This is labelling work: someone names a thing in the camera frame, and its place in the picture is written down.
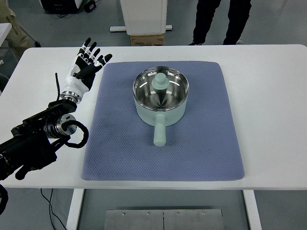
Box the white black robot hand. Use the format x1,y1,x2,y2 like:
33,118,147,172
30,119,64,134
60,38,112,104

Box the green pot with glass lid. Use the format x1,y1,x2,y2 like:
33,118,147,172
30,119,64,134
133,67,189,147

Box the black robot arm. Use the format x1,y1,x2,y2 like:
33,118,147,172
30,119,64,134
0,99,77,180

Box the black device on floor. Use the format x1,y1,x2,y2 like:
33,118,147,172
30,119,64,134
39,0,97,14

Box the person in beige trousers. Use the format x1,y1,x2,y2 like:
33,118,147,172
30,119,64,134
0,0,32,57

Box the white machine base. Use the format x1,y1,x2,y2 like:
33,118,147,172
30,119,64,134
109,0,173,36

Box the cardboard box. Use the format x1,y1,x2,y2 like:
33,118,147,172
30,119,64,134
130,34,165,46

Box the white side table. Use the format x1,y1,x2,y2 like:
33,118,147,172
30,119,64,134
0,23,12,46

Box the white table leg left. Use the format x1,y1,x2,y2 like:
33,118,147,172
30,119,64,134
66,189,85,230

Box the white table leg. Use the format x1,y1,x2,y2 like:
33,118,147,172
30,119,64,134
243,190,262,230
66,189,85,230

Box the blue textured mat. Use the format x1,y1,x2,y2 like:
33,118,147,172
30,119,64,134
82,61,245,182

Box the person in black trousers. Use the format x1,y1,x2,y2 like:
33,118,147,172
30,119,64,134
190,0,252,46

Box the metal floor plate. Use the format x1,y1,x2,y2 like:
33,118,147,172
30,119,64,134
104,209,224,230

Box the white table leg right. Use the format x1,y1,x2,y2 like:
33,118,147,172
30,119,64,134
243,190,262,230

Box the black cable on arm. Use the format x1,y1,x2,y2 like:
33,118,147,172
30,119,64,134
55,73,89,148

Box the black floor cable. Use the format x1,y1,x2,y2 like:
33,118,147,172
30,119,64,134
40,188,67,230

